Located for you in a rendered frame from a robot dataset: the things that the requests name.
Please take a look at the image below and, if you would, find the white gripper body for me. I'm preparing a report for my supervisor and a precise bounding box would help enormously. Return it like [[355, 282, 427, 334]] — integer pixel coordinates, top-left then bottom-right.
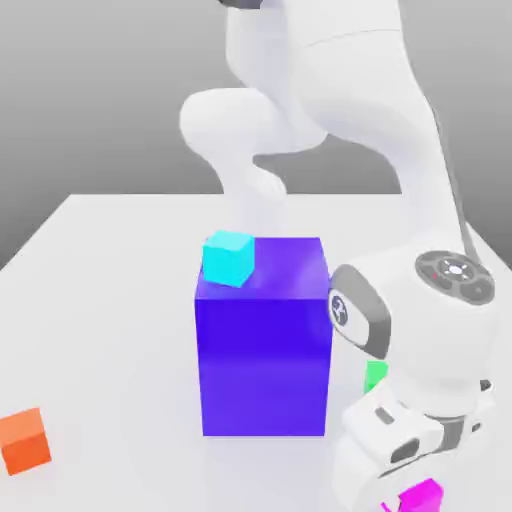
[[331, 433, 447, 512]]

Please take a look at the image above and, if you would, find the small magenta cube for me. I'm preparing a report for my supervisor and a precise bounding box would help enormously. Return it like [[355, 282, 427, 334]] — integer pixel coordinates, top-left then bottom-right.
[[380, 477, 445, 512]]

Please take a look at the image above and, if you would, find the small green cube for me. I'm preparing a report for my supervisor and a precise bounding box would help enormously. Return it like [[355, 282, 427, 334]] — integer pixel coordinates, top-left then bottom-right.
[[363, 359, 390, 396]]

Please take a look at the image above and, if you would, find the small cyan cube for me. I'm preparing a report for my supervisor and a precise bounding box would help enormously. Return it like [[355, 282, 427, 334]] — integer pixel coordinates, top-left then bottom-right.
[[202, 230, 256, 289]]

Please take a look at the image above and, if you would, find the small orange cube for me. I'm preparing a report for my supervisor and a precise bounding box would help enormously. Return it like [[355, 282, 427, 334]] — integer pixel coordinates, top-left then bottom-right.
[[0, 406, 53, 477]]

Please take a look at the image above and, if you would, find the large blue box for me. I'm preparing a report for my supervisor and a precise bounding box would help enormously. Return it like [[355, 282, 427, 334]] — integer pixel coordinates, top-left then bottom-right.
[[194, 236, 334, 438]]

